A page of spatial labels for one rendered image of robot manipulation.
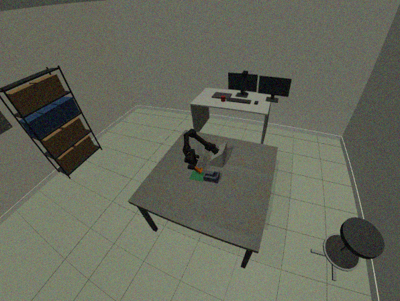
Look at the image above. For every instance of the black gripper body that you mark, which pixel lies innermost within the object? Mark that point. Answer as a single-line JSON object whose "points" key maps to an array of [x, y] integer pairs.
{"points": [[192, 166]]}

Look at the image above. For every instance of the orange l-shaped block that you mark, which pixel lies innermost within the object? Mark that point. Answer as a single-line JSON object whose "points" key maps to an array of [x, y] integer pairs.
{"points": [[198, 170]]}

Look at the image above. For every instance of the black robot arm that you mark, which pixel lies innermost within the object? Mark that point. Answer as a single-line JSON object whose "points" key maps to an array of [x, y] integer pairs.
{"points": [[190, 153]]}

